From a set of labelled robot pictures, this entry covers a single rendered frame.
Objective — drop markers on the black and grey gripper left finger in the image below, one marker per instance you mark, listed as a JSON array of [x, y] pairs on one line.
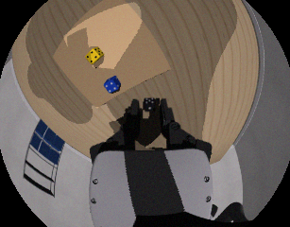
[[125, 138]]

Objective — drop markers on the blue die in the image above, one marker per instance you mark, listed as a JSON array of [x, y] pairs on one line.
[[112, 84]]

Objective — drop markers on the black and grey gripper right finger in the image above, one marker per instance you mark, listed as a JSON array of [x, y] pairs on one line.
[[175, 136]]

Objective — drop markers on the yellow die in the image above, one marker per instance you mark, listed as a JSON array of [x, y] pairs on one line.
[[94, 55]]

